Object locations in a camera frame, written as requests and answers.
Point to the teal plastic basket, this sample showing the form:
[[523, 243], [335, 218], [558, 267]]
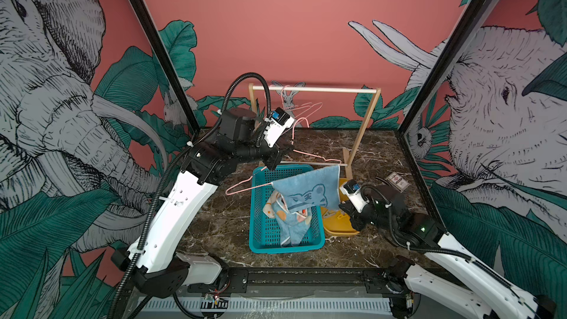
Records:
[[268, 235]]

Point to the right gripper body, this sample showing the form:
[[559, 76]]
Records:
[[369, 217]]

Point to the blue towel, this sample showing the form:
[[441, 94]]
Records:
[[319, 187], [292, 232]]

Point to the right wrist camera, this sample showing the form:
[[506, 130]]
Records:
[[352, 189]]

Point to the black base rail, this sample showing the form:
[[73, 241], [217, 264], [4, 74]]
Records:
[[372, 280]]

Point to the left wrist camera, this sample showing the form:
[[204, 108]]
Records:
[[277, 123]]

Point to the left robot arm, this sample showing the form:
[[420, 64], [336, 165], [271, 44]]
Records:
[[151, 264]]

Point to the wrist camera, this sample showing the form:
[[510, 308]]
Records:
[[277, 123], [352, 189]]

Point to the small card box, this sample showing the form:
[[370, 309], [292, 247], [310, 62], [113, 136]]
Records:
[[398, 182]]

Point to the white orange lion towel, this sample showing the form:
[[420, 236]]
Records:
[[275, 207]]

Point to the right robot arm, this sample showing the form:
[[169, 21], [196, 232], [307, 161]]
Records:
[[480, 293]]

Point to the yellow plastic tray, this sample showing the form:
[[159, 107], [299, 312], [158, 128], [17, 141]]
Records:
[[335, 221]]

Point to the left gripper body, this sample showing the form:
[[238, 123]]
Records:
[[260, 152]]

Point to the wooden clothes rack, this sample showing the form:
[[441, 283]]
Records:
[[348, 156]]

